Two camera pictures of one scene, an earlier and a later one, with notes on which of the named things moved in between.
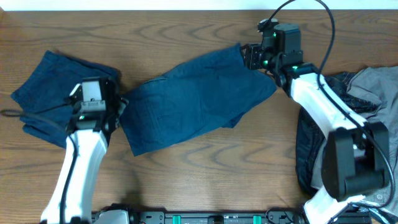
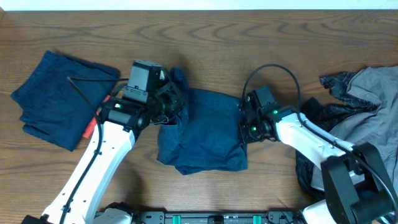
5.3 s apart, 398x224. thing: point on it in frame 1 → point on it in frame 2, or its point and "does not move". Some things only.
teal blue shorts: x=211 y=91 → x=206 y=136
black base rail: x=215 y=217 does not move
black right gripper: x=251 y=59 → x=245 y=136
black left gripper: x=119 y=103 → x=178 y=100
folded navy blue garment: x=41 y=95 does not move
